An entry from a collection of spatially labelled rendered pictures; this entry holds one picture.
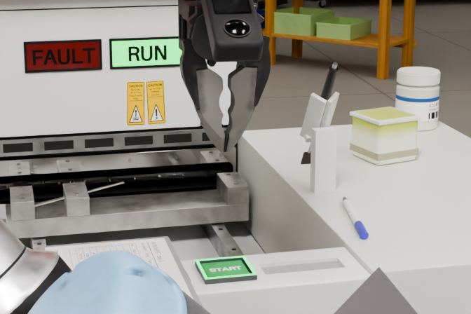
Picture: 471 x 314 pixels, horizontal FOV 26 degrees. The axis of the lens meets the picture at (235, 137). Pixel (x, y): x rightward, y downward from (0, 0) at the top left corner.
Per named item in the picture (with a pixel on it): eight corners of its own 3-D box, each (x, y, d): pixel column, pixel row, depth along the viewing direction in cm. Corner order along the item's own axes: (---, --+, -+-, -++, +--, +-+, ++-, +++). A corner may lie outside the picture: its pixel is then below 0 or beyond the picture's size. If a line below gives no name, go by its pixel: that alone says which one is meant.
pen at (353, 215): (340, 194, 130) (360, 231, 117) (347, 194, 130) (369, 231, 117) (340, 202, 130) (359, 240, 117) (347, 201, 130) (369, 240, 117)
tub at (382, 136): (347, 155, 152) (349, 111, 150) (388, 148, 155) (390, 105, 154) (377, 167, 145) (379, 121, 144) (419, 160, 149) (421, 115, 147)
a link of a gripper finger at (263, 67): (266, 102, 105) (267, 17, 103) (270, 106, 104) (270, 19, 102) (221, 105, 104) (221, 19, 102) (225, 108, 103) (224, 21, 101)
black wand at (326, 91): (341, 66, 127) (339, 59, 127) (331, 67, 126) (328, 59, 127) (311, 166, 142) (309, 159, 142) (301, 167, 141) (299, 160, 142)
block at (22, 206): (10, 204, 156) (9, 185, 156) (33, 202, 157) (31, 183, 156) (11, 221, 149) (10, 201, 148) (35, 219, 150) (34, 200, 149)
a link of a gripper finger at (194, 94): (224, 104, 105) (224, 20, 102) (228, 108, 103) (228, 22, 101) (179, 106, 104) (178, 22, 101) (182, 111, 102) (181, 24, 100)
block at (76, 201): (63, 200, 158) (62, 181, 157) (85, 199, 159) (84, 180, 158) (66, 216, 151) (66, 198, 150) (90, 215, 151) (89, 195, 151)
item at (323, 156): (298, 181, 139) (299, 85, 136) (325, 179, 140) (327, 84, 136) (311, 195, 133) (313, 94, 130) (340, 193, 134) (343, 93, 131)
